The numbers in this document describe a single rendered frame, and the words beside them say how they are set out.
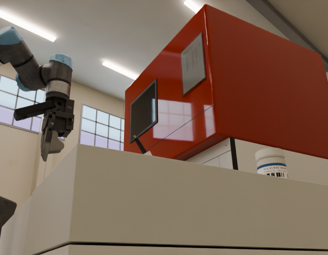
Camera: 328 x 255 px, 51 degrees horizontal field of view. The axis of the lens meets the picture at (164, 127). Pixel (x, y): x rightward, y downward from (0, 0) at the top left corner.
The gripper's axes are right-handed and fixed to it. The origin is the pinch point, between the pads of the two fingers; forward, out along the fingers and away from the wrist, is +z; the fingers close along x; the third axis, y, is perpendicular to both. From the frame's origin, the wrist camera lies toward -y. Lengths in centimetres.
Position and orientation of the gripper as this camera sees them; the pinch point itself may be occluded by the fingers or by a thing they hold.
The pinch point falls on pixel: (42, 156)
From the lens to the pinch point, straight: 105.8
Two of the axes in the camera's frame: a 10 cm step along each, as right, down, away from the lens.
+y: 8.6, 1.9, 4.7
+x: -5.0, 3.7, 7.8
